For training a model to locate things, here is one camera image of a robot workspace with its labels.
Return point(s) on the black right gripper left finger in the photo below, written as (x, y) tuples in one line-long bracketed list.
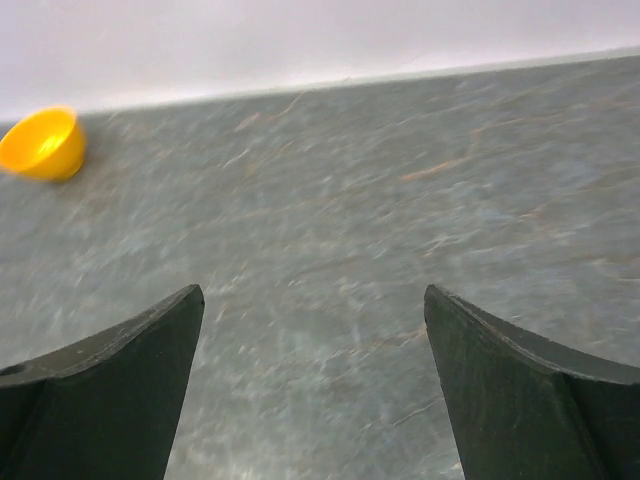
[(107, 406)]

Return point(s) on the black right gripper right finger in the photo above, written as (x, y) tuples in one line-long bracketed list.
[(524, 407)]

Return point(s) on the orange plastic bowl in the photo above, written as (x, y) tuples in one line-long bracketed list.
[(48, 145)]

